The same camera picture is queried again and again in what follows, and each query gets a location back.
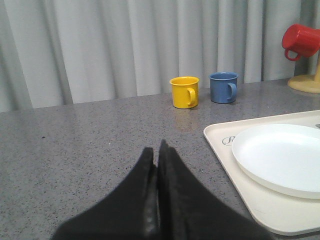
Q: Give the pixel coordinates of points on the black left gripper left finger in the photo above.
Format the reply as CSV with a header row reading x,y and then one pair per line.
x,y
129,212

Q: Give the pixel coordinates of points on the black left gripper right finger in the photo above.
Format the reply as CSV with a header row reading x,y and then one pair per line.
x,y
188,211

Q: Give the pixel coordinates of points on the white round plate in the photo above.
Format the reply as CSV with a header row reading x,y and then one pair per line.
x,y
282,157

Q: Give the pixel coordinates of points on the cream rabbit serving tray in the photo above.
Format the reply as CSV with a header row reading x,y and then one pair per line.
x,y
279,213

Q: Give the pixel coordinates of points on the yellow enamel mug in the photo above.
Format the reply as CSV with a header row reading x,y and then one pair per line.
x,y
185,91

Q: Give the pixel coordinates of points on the blue enamel mug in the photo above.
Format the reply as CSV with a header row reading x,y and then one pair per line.
x,y
223,87

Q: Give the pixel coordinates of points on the grey pleated curtain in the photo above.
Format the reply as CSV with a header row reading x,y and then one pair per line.
x,y
57,52

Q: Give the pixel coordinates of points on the wooden mug tree stand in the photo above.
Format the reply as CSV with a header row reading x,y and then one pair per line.
x,y
308,83

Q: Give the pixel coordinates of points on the red enamel mug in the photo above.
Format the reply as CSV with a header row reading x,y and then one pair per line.
x,y
300,41

